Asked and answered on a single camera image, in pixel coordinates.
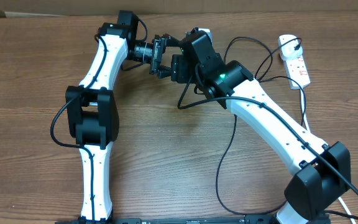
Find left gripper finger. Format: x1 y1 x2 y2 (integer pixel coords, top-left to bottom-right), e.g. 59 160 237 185
163 34 181 47
157 65 172 79

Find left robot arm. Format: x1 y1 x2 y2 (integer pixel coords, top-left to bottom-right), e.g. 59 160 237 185
65 11 188 223

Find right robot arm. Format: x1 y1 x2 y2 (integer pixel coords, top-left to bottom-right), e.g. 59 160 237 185
172 29 351 223

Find white charger plug adapter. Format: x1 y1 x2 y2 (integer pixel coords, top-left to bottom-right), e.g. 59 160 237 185
278 34 303 61

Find white power strip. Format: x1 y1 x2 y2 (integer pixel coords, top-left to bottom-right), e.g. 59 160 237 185
278 34 311 91

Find brown cardboard backdrop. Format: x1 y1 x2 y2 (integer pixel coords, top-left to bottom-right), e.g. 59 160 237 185
0 0 358 17

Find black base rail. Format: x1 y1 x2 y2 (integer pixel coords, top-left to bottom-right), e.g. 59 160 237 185
54 217 332 224

